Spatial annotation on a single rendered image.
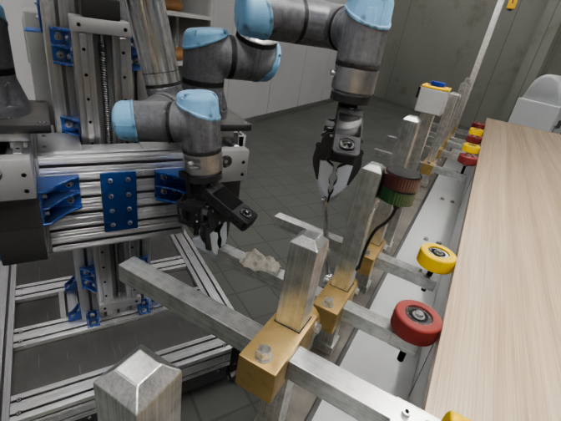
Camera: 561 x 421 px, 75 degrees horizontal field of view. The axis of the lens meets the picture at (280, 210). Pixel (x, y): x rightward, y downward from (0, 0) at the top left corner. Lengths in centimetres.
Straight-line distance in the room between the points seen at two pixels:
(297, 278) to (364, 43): 39
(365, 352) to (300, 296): 56
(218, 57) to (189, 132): 41
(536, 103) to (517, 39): 162
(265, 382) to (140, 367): 24
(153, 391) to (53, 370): 126
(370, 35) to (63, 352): 135
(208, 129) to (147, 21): 25
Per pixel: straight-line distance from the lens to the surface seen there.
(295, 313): 47
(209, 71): 106
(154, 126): 71
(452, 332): 70
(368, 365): 97
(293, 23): 69
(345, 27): 66
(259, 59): 109
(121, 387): 24
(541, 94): 689
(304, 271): 43
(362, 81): 65
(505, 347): 73
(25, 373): 151
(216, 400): 160
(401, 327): 67
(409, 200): 63
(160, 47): 82
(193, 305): 52
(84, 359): 149
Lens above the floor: 131
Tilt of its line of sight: 27 degrees down
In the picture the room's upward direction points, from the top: 9 degrees clockwise
